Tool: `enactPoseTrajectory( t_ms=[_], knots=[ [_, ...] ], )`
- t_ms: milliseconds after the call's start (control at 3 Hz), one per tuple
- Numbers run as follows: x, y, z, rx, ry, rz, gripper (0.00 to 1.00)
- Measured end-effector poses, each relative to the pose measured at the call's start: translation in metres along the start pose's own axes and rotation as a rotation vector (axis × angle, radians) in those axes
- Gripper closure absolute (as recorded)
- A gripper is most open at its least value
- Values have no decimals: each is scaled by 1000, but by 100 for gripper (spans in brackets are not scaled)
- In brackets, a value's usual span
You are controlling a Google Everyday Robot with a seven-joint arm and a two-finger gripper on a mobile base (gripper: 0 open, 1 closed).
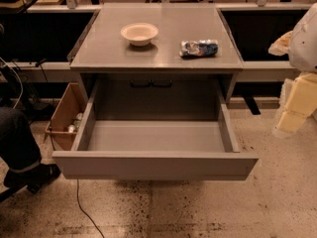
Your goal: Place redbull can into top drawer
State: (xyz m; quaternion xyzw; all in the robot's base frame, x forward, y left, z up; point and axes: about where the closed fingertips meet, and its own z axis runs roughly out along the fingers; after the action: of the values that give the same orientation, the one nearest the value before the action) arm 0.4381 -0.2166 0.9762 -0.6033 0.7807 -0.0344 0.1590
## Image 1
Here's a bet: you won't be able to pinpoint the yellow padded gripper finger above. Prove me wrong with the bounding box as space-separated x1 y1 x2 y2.
272 72 317 138

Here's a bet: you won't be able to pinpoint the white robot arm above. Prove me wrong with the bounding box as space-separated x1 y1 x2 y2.
268 3 317 138

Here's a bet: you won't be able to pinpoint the grey drawer cabinet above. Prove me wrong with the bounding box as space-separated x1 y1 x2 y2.
70 3 242 100

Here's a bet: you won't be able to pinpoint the open grey top drawer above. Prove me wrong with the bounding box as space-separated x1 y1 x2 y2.
53 78 259 180

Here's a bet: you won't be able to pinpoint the white paper bowl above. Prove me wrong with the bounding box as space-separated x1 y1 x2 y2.
121 23 159 47

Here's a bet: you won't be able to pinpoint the white items in box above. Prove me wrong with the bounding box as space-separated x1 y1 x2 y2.
67 113 83 133

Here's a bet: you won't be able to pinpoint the brown cardboard box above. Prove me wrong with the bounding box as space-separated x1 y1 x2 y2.
46 82 86 151

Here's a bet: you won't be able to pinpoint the black shoe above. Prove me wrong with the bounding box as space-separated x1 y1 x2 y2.
4 164 60 188

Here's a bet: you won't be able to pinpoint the dark trouser leg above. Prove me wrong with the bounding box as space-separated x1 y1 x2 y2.
0 107 42 174

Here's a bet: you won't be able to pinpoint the black floor cable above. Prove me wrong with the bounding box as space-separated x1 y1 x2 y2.
75 178 106 238

